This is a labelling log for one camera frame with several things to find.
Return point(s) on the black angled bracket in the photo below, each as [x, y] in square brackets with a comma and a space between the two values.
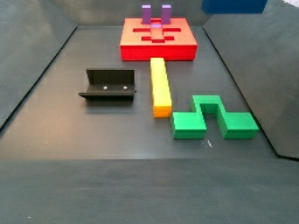
[109, 83]

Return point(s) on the red slotted board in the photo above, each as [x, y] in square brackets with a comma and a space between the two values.
[157, 40]

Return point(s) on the yellow long bar block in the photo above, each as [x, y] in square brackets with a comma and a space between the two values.
[160, 89]

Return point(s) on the purple U-shaped block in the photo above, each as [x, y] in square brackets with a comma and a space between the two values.
[149, 18]

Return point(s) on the blue U-shaped block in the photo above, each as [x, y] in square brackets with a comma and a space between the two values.
[232, 6]

